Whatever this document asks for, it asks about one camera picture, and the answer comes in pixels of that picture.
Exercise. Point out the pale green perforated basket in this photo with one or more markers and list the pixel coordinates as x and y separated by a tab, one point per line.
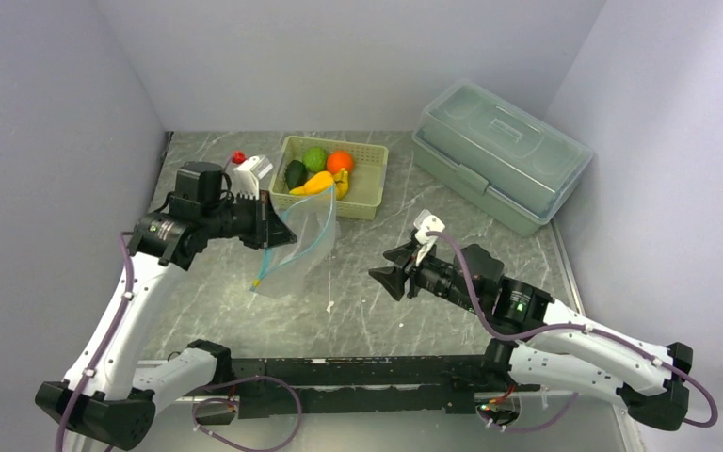
366	180

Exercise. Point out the yellow bell pepper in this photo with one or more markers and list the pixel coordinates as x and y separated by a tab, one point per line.
317	184

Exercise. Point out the green lime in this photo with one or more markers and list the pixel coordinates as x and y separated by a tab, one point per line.
315	159

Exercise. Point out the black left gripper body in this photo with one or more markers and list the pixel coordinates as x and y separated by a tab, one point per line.
240	219

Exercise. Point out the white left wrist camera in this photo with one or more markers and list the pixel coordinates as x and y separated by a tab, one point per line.
248	171

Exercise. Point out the yellow banana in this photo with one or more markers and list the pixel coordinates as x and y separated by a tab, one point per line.
341	182

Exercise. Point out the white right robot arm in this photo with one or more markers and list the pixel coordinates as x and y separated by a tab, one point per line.
542	341

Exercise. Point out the dark green avocado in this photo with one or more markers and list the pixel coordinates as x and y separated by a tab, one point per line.
295	174

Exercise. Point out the green plastic storage box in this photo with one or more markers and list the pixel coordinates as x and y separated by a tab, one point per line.
511	165

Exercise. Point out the orange fruit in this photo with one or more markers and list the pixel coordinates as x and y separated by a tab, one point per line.
340	160

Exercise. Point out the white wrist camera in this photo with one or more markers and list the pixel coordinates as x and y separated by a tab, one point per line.
426	223
248	171

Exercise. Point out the clear zip top bag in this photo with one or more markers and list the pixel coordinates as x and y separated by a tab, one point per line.
284	269

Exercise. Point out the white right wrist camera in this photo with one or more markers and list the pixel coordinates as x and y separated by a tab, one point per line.
426	223

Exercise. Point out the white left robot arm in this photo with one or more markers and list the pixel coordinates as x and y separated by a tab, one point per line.
103	396

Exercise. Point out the black mounting rail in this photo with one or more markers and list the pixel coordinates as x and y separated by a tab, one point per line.
453	384

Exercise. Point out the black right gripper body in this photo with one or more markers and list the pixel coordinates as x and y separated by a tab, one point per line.
435	277

